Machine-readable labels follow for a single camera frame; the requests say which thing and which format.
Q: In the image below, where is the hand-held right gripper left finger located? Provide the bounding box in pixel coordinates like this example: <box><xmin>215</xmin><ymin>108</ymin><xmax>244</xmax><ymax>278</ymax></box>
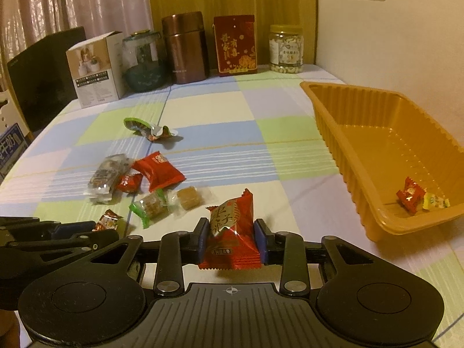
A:
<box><xmin>77</xmin><ymin>219</ymin><xmax>210</xmax><ymax>297</ymax></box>

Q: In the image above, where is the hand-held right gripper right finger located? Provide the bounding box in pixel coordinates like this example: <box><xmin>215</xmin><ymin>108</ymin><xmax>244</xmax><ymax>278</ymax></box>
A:
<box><xmin>254</xmin><ymin>219</ymin><xmax>392</xmax><ymax>297</ymax></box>

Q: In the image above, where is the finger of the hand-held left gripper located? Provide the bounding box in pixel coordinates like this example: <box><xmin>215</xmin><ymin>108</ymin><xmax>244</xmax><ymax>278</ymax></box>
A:
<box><xmin>0</xmin><ymin>217</ymin><xmax>97</xmax><ymax>243</ymax></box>
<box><xmin>0</xmin><ymin>230</ymin><xmax>120</xmax><ymax>267</ymax></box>

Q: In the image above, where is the red brown candy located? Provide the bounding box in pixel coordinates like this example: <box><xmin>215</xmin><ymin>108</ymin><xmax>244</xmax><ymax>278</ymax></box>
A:
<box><xmin>92</xmin><ymin>209</ymin><xmax>122</xmax><ymax>233</ymax></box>

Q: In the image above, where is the large red snack packet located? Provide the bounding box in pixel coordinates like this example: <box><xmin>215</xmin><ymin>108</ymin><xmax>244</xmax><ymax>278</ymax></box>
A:
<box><xmin>198</xmin><ymin>188</ymin><xmax>262</xmax><ymax>271</ymax></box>

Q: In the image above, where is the clear brown candy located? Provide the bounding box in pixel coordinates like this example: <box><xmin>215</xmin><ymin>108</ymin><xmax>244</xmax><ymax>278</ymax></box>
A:
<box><xmin>167</xmin><ymin>186</ymin><xmax>213</xmax><ymax>211</ymax></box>

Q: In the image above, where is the grey clear snack packet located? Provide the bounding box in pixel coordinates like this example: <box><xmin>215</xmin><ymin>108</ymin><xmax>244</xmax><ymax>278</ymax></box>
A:
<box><xmin>84</xmin><ymin>154</ymin><xmax>130</xmax><ymax>204</ymax></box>

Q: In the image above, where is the orange plastic tray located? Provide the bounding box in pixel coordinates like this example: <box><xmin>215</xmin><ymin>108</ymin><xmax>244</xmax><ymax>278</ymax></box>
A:
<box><xmin>300</xmin><ymin>81</ymin><xmax>464</xmax><ymax>243</ymax></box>

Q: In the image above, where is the person's left forearm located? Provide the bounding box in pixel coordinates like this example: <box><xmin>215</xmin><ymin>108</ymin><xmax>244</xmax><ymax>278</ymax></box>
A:
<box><xmin>0</xmin><ymin>312</ymin><xmax>19</xmax><ymax>348</ymax></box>

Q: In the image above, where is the green wrapped brown candy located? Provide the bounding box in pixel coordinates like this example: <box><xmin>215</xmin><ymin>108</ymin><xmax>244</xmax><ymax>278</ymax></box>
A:
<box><xmin>129</xmin><ymin>189</ymin><xmax>169</xmax><ymax>229</ymax></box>

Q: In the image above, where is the small red wrapped candy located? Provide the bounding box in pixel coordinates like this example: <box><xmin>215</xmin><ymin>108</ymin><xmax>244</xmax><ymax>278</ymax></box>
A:
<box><xmin>396</xmin><ymin>177</ymin><xmax>426</xmax><ymax>214</ymax></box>
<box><xmin>116</xmin><ymin>173</ymin><xmax>143</xmax><ymax>193</ymax></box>

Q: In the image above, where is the blue printed carton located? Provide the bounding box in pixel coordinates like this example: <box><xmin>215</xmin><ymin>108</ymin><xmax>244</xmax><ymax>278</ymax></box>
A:
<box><xmin>0</xmin><ymin>123</ymin><xmax>30</xmax><ymax>180</ymax></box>

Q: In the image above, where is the green torn snack wrapper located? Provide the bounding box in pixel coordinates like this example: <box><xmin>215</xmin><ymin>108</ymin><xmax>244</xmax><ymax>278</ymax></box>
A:
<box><xmin>124</xmin><ymin>117</ymin><xmax>179</xmax><ymax>142</ymax></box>

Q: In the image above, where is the checkered tablecloth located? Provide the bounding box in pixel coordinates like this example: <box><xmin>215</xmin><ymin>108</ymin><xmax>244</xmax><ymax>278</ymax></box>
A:
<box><xmin>0</xmin><ymin>63</ymin><xmax>464</xmax><ymax>348</ymax></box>

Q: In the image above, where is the white wooden chair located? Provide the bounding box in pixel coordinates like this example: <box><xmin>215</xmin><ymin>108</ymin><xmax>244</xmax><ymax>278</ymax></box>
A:
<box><xmin>0</xmin><ymin>90</ymin><xmax>30</xmax><ymax>142</ymax></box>

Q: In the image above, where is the black monitor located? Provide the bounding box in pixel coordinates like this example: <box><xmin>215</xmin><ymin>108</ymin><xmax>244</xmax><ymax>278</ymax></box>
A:
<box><xmin>6</xmin><ymin>26</ymin><xmax>87</xmax><ymax>133</ymax></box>

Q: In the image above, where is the white cardboard box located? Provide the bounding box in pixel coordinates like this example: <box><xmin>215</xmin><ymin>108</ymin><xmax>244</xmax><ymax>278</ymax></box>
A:
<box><xmin>66</xmin><ymin>31</ymin><xmax>126</xmax><ymax>109</ymax></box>

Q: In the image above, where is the glass jar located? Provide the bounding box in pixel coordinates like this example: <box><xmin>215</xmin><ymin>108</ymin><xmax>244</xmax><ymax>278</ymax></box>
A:
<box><xmin>121</xmin><ymin>30</ymin><xmax>167</xmax><ymax>91</ymax></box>

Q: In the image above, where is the yellow wrapped candy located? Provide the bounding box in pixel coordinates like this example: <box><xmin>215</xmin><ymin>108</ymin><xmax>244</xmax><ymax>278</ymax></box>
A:
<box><xmin>422</xmin><ymin>192</ymin><xmax>451</xmax><ymax>211</ymax></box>

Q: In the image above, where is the plastic jar of nuts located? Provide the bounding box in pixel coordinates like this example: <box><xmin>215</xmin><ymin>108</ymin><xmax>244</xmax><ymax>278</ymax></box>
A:
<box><xmin>268</xmin><ymin>25</ymin><xmax>304</xmax><ymax>74</ymax></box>

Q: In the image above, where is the brown metal canister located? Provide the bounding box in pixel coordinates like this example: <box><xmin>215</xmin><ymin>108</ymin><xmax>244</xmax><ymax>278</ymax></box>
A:
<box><xmin>161</xmin><ymin>12</ymin><xmax>209</xmax><ymax>85</ymax></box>

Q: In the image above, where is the red gift box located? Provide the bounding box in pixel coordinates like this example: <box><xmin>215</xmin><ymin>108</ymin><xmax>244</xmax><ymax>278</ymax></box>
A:
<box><xmin>213</xmin><ymin>15</ymin><xmax>259</xmax><ymax>77</ymax></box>

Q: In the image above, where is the pink curtain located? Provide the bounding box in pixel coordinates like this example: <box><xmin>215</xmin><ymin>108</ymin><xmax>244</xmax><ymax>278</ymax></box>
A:
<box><xmin>0</xmin><ymin>0</ymin><xmax>153</xmax><ymax>91</ymax></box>

